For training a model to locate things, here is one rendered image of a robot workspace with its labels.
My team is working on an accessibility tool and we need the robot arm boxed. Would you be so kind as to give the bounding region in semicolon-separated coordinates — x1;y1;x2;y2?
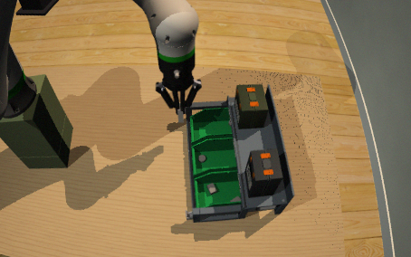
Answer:
0;0;199;120

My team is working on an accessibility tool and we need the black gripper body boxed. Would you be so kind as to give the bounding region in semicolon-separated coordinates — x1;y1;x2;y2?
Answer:
162;72;194;91

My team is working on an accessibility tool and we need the green bin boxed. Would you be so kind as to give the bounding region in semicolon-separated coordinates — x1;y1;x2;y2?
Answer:
190;108;233;146
195;170;241;208
192;138;237;178

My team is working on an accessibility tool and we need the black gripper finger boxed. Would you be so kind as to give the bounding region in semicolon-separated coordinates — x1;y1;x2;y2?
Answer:
180;80;202;123
156;82;181;123

